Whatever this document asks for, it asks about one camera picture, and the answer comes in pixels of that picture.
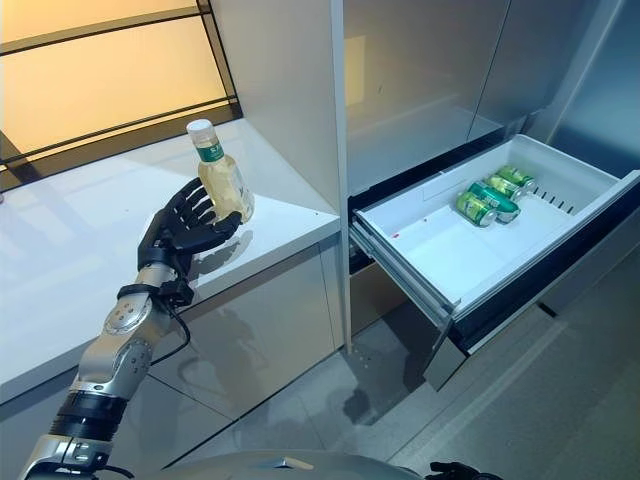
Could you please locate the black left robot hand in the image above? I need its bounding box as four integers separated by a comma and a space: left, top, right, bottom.
137, 178, 242, 274

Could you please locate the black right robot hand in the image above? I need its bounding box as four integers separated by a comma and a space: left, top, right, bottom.
428, 460, 474, 480

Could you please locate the white fridge drawer steel front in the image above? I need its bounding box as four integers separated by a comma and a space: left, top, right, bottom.
349, 132, 640, 394

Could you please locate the closed steel fridge drawer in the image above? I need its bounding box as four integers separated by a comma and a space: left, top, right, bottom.
349, 259, 469, 391

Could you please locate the stainless steel fridge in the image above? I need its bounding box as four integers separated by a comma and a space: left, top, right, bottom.
342, 0, 566, 351

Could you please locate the silver robot torso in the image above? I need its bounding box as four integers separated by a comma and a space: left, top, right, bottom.
159, 452, 426, 480

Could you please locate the tall white cabinet panel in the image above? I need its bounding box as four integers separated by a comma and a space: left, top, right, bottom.
209, 0, 351, 351

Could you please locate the green drink can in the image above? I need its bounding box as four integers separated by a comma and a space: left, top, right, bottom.
497, 164, 539, 196
485, 172, 525, 202
467, 180, 522, 224
454, 192, 500, 229

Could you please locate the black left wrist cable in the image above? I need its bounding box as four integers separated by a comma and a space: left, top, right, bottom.
147, 299, 192, 369

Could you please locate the yellow lit window black frame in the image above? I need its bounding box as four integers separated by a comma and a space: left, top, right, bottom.
0, 0, 246, 174

